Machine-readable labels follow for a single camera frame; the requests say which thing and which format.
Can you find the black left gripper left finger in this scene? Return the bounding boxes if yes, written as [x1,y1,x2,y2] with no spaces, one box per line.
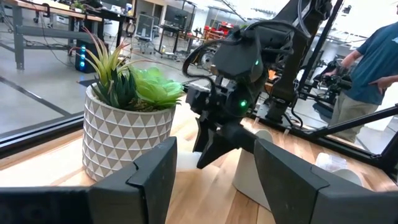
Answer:
[88,136,178,224]

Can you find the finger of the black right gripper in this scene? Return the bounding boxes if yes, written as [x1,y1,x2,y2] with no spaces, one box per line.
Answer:
[196,122,259,170]
[192,116,219,153]

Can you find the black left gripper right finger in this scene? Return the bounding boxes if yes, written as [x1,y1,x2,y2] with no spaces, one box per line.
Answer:
[252,138,398,224]

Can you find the light grey plastic basket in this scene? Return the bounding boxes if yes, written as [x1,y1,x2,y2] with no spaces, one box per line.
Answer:
[232,128,364,211]

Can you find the succulents in white patterned planter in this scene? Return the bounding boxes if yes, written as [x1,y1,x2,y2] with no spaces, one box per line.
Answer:
[70,27,187,183]

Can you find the red tool cabinet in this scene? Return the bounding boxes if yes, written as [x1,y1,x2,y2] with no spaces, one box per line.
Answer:
[203,21,234,41]

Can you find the black computer monitor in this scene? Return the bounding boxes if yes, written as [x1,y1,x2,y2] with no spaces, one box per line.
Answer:
[164,5,190,27]

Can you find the black mesh office chair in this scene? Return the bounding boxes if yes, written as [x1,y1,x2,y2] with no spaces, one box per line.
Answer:
[132,13,157,55]

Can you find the black office desk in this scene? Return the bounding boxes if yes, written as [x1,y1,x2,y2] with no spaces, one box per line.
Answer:
[86,6,137,50]

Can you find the person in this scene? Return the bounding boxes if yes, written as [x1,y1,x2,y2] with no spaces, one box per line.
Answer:
[323,2,398,144]

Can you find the black computer tower blue lights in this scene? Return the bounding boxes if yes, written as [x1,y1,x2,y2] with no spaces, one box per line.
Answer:
[74,40,101,75]

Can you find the wooden top workbench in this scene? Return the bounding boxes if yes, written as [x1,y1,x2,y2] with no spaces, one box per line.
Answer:
[0,0,104,71]

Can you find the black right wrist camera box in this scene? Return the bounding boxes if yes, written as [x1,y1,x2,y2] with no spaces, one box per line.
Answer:
[211,30,266,85]

